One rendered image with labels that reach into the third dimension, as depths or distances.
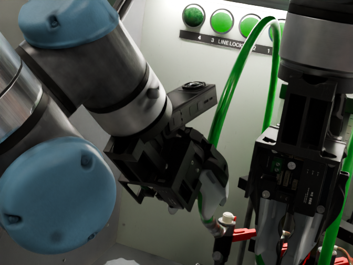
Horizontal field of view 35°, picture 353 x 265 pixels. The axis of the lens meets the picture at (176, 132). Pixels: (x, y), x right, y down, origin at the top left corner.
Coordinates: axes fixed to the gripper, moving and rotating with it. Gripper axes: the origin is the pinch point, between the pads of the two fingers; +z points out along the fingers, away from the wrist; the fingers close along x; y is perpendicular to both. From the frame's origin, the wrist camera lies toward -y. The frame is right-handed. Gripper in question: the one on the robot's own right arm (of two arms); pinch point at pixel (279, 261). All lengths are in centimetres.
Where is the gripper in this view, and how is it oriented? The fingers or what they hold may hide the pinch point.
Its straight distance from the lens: 58.0
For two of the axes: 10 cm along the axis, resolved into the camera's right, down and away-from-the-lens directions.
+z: -1.4, 9.5, 2.9
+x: 9.2, 2.3, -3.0
